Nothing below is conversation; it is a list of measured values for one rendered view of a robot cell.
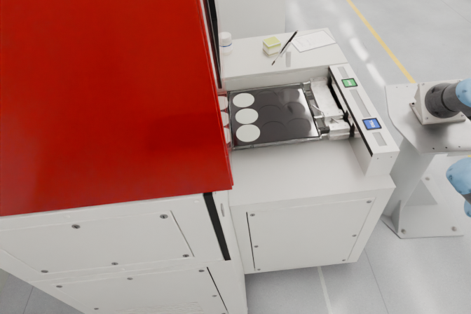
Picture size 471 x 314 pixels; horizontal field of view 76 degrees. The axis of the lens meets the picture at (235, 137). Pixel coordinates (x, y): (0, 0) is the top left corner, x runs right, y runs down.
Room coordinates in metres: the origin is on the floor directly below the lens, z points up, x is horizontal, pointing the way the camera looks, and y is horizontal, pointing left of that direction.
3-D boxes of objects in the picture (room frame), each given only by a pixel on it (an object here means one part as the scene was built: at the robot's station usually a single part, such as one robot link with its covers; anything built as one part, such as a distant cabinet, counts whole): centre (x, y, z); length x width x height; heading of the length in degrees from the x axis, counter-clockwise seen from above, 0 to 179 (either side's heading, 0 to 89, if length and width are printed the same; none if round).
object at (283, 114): (0.98, -0.17, 0.90); 0.34 x 0.34 x 0.01; 88
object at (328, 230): (1.06, -0.27, 0.41); 0.97 x 0.64 x 0.82; 178
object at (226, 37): (1.43, -0.02, 1.01); 0.07 x 0.07 x 0.10
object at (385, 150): (0.90, -0.53, 0.89); 0.55 x 0.09 x 0.14; 178
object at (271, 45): (1.36, -0.25, 1.00); 0.07 x 0.07 x 0.07; 16
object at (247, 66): (1.37, -0.28, 0.89); 0.62 x 0.35 x 0.14; 88
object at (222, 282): (0.81, 0.40, 0.41); 0.82 x 0.71 x 0.82; 178
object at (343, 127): (0.83, -0.43, 0.89); 0.08 x 0.03 x 0.03; 88
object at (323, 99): (0.99, -0.43, 0.87); 0.36 x 0.08 x 0.03; 178
